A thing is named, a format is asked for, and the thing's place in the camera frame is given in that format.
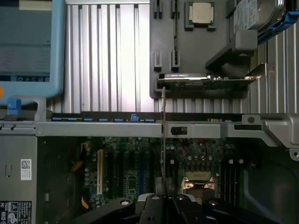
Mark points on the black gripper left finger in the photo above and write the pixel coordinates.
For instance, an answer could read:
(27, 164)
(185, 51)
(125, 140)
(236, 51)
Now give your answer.
(149, 210)

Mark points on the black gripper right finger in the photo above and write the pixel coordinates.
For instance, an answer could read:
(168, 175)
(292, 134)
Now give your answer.
(182, 210)

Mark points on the black RAM slot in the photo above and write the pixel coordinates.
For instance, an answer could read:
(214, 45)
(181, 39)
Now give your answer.
(222, 182)
(240, 182)
(234, 182)
(227, 182)

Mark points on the CPU socket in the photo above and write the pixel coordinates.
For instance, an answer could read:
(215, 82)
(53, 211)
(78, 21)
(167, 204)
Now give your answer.
(198, 177)

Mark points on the green Dell motherboard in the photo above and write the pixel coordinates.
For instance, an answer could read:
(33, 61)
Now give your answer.
(130, 175)

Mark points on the white expansion slot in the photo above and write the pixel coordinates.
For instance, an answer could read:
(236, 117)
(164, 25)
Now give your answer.
(100, 172)

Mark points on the dark blue slot latch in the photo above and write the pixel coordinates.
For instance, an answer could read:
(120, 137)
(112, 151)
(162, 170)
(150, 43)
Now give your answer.
(73, 119)
(103, 120)
(56, 119)
(88, 119)
(118, 120)

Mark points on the open grey PC case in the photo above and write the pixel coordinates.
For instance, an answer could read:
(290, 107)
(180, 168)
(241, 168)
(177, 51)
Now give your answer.
(93, 128)

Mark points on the green graphics card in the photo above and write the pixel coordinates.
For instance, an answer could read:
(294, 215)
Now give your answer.
(182, 77)

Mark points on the silver power supply unit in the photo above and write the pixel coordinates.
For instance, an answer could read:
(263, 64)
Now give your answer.
(14, 151)

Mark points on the blue release latch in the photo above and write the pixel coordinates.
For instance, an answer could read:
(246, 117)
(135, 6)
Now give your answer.
(14, 106)

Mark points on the grey parts rack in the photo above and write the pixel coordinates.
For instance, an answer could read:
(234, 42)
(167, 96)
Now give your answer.
(163, 35)

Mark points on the blue framed teach pendant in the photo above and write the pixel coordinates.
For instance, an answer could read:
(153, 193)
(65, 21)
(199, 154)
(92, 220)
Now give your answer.
(56, 46)

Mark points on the silver CPU chip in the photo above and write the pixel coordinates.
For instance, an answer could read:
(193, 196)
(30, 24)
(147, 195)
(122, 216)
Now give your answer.
(202, 12)

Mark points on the silver hard disk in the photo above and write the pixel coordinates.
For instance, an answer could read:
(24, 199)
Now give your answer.
(247, 14)

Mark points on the blue disk carrier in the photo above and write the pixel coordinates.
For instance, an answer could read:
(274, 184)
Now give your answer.
(287, 23)

